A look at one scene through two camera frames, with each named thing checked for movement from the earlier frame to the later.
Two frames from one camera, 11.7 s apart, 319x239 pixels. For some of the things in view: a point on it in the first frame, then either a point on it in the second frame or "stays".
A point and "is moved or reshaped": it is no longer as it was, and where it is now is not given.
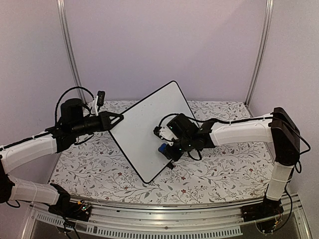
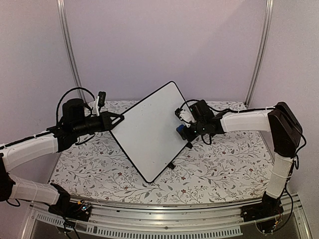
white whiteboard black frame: x=135 y=134 stays
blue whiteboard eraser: x=162 y=148 is moved or reshaped
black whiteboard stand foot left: x=170 y=165 stays
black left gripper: x=105 y=121 stays
